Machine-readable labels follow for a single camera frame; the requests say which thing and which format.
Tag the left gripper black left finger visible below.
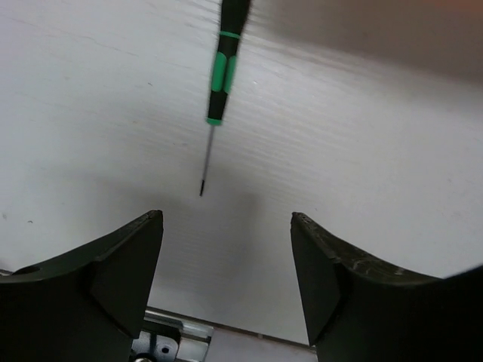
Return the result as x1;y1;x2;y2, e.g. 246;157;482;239
1;210;163;361

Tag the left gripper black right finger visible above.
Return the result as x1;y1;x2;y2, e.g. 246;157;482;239
291;213;482;361

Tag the black green precision screwdriver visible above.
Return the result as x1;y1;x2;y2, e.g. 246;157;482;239
199;0;251;195

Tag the pink plastic toolbox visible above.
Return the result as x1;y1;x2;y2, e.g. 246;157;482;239
257;1;482;84

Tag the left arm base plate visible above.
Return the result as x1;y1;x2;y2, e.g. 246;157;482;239
129;307;214;362

